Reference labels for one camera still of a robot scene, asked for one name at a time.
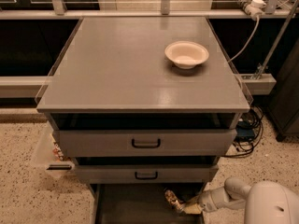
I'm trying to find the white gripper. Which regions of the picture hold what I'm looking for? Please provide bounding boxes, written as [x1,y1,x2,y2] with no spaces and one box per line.
[183,187,230,215]

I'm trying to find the orange soda can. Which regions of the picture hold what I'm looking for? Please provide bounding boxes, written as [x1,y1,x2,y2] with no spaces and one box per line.
[164,189,184,213]

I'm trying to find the grey bottom drawer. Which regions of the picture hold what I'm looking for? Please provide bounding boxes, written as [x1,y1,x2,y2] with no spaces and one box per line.
[91,183,205,224]

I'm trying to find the grey drawer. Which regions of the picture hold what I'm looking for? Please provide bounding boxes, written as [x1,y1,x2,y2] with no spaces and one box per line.
[91,183,205,224]
[53,129,236,158]
[75,164,218,184]

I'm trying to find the grey drawer cabinet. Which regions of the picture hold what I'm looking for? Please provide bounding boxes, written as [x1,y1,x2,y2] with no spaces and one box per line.
[36,16,251,224]

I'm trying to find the grey middle drawer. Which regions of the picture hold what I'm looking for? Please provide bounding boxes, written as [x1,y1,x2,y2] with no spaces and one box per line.
[75,164,218,184]

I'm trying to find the grey top drawer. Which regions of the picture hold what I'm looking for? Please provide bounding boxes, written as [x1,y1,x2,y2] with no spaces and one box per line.
[53,129,236,158]

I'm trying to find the dark grey cabinet right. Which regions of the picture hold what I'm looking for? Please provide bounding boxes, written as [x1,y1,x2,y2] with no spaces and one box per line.
[268,41,299,142]

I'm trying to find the clear plastic side bin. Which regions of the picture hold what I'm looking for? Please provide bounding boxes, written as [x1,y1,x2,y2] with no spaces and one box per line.
[31,123,75,179]

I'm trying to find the metal diagonal rod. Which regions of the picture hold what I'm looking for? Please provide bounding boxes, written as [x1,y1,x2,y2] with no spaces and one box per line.
[252,0,299,80]

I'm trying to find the white power strip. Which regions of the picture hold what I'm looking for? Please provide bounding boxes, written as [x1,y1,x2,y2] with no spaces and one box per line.
[235,0,266,20]

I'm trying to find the black cable bundle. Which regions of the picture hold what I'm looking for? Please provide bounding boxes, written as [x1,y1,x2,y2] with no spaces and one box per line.
[222,106,264,159]

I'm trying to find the white power cable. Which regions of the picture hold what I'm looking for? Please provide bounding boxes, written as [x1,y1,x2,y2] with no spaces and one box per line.
[227,14,262,63]

